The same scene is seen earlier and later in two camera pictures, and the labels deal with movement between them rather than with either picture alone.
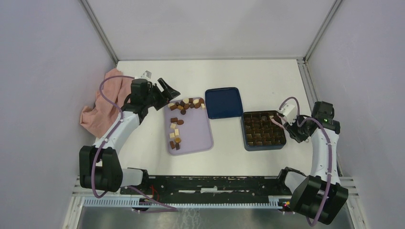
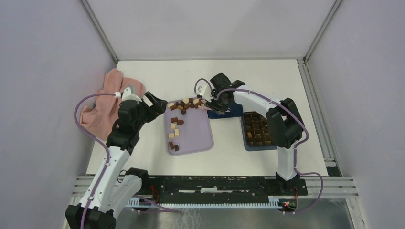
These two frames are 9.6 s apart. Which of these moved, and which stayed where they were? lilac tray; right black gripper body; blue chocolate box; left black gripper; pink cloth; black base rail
Moved: right black gripper body; left black gripper
Stayed: lilac tray; blue chocolate box; black base rail; pink cloth
